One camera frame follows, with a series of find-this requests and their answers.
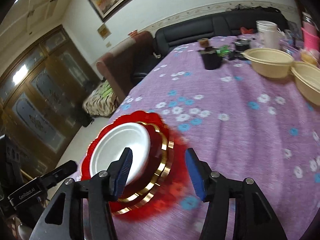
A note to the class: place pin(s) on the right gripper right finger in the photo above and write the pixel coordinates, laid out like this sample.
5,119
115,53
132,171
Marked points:
241,201

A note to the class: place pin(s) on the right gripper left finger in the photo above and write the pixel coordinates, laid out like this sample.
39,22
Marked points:
63,217

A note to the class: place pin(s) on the white bowl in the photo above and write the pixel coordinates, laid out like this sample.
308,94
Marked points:
132,135

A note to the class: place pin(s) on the red plate with sticker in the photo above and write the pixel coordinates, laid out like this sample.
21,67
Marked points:
158,164

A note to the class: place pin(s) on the red wedding text plate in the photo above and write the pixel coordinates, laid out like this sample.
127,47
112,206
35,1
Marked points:
162,183

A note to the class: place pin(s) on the beige bowl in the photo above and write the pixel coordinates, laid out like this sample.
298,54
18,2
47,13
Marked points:
271,63
306,78

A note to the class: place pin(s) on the left hand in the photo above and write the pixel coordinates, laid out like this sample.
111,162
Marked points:
23,232

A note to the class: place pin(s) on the patterned cushion stool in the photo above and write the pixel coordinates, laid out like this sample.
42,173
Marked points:
102,101

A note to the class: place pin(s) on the purple floral tablecloth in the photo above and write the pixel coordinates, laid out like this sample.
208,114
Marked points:
242,125

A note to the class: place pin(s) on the wooden glass door cabinet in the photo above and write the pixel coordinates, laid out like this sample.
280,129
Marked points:
42,93

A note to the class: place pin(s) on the brown armchair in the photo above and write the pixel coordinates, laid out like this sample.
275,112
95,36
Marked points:
128,62

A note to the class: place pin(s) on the green wrapped item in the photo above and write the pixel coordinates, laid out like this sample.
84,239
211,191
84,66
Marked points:
223,51

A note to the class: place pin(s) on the bagged pastry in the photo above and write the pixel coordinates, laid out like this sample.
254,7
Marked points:
308,57

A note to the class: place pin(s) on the white plastic jar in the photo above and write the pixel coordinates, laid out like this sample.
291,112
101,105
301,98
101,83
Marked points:
269,34

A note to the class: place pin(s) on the pink sleeved bottle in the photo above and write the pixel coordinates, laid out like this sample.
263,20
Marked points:
310,36

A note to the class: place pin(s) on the black leather sofa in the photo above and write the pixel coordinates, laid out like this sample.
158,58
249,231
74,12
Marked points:
221,24

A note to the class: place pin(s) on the small wall plaque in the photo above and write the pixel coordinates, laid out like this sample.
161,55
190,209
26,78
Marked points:
103,31

